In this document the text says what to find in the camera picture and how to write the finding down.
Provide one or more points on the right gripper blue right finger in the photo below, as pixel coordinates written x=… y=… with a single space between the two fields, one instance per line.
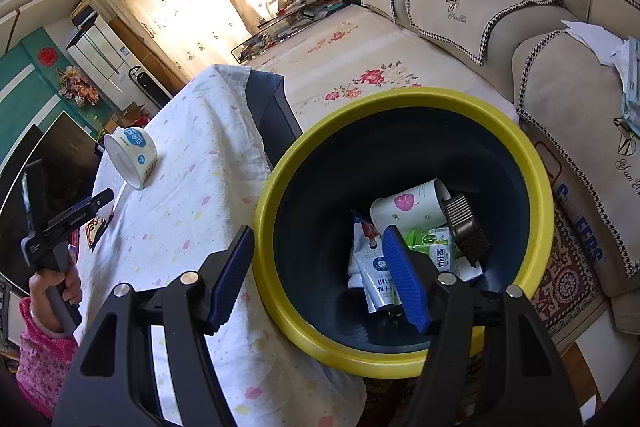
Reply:
x=411 y=290

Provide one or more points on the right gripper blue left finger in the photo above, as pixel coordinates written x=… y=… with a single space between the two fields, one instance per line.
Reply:
x=225 y=274

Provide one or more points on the white blue milk pouch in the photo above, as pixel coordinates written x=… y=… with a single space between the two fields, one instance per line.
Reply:
x=368 y=269

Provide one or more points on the red snack wrapper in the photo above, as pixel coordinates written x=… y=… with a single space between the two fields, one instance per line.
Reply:
x=95 y=229

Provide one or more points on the white paper cup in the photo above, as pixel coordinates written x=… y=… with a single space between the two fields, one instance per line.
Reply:
x=419 y=207

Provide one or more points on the white blue paper bowl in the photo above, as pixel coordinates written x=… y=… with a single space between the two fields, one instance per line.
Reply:
x=133 y=154

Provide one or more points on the green white tea box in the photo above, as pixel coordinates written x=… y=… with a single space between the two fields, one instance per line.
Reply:
x=438 y=244

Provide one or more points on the yellow rimmed trash bin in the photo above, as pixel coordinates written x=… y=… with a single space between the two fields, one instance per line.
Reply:
x=378 y=147

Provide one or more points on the person left hand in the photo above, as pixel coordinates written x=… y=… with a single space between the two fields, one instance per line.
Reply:
x=47 y=288

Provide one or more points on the white dotted tablecloth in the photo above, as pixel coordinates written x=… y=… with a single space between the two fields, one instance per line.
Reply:
x=210 y=172

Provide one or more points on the black television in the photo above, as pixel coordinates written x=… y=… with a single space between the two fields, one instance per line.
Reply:
x=70 y=160

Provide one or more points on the patterned red rug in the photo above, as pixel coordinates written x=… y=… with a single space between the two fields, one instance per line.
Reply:
x=568 y=298

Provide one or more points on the artificial flower decoration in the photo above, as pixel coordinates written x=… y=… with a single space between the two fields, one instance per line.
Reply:
x=76 y=87

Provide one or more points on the floral floor mattress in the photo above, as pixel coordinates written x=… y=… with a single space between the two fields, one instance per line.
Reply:
x=355 y=53

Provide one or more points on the pile of books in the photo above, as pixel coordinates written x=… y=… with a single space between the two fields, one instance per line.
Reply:
x=296 y=16

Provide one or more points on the beige sofa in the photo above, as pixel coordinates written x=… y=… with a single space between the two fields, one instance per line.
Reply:
x=569 y=106

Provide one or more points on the white paper sheets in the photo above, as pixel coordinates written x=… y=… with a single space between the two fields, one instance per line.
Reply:
x=610 y=50

